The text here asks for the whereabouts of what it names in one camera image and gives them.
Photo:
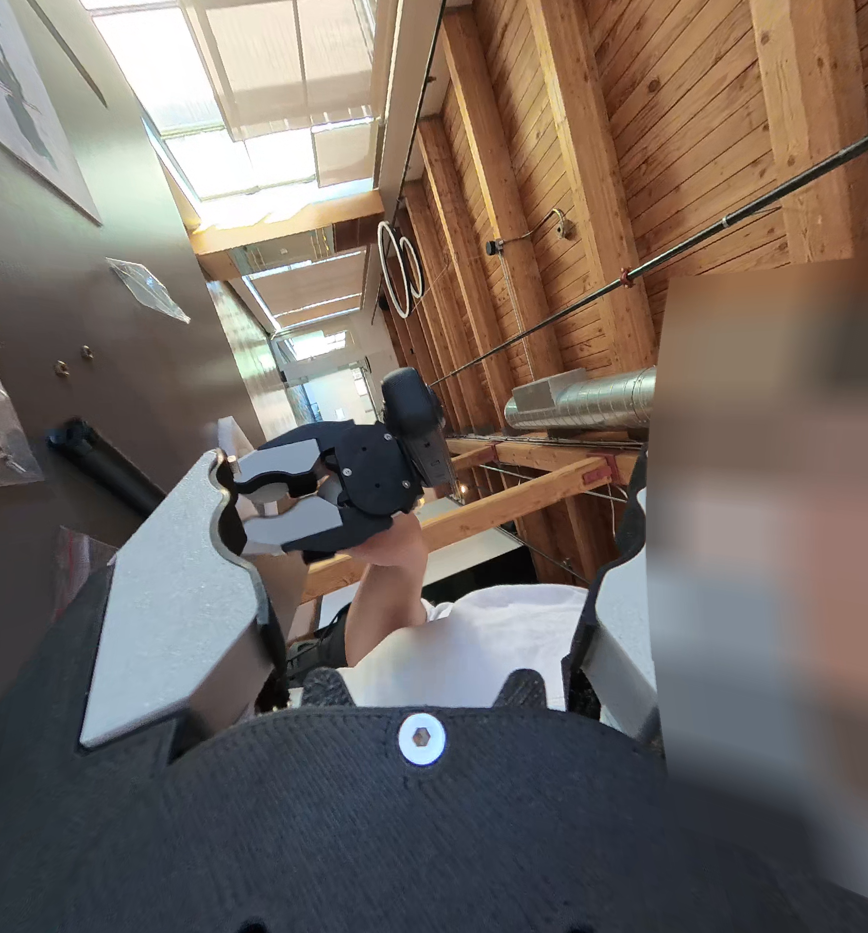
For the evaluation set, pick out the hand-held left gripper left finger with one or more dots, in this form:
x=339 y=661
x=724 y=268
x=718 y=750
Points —
x=164 y=619

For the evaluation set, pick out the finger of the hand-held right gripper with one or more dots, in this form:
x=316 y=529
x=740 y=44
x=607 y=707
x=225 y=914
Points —
x=281 y=459
x=302 y=528

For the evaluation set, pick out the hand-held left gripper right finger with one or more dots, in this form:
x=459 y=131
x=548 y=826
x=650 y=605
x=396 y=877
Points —
x=623 y=641

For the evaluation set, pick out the person's right forearm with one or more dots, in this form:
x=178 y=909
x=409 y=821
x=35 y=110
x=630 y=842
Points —
x=383 y=598

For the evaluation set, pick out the dark grey desk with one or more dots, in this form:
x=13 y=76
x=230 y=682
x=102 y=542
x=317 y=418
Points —
x=40 y=306

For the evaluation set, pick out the person's white shirt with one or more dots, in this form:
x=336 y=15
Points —
x=492 y=649

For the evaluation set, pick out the large side window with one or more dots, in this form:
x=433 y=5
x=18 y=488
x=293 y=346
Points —
x=208 y=157

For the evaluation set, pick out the beige roller blind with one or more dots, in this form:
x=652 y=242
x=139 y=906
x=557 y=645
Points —
x=281 y=65

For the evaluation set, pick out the black ceiling rod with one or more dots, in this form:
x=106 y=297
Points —
x=696 y=239

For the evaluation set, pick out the printed instruction booklet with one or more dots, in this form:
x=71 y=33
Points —
x=11 y=109

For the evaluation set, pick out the silver ventilation duct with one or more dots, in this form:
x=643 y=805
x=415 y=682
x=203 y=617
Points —
x=587 y=401

